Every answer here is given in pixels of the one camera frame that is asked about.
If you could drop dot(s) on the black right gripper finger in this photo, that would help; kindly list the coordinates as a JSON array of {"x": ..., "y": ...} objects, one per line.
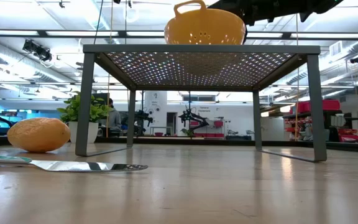
[{"x": 232, "y": 4}]

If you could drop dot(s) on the yellow plastic colander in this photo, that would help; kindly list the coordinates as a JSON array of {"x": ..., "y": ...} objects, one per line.
[{"x": 204, "y": 28}]

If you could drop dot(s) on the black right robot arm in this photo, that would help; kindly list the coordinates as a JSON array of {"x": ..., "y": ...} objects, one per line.
[{"x": 306, "y": 6}]

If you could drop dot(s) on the black background robot arm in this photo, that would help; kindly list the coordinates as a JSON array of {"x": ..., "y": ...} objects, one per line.
[
  {"x": 141, "y": 116},
  {"x": 194, "y": 118}
]

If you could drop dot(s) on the grey perforated metal stand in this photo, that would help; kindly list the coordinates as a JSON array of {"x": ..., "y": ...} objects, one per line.
[{"x": 197, "y": 49}]

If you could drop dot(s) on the black ceiling device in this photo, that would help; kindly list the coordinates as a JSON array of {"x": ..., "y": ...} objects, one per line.
[{"x": 357, "y": 59}]

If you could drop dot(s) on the red storage bins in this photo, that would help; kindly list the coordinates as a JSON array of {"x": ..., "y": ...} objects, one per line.
[{"x": 328, "y": 105}]

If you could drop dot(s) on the red crates row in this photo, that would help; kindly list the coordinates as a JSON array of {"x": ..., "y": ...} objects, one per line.
[{"x": 210, "y": 135}]

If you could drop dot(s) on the dark shelf unit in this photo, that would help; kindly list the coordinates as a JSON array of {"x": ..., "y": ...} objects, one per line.
[{"x": 332, "y": 133}]

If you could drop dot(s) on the person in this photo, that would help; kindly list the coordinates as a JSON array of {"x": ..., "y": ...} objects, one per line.
[{"x": 114, "y": 119}]

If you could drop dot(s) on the overhead light beam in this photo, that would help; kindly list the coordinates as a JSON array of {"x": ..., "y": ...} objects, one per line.
[{"x": 41, "y": 33}]

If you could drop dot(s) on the green plant in white pot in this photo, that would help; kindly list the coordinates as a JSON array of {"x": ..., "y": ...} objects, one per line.
[{"x": 70, "y": 112}]

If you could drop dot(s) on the black ceiling spotlight cluster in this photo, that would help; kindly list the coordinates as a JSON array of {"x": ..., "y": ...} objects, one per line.
[{"x": 43, "y": 54}]

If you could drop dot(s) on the large yellow mango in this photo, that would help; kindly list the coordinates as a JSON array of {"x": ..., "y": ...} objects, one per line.
[{"x": 39, "y": 135}]

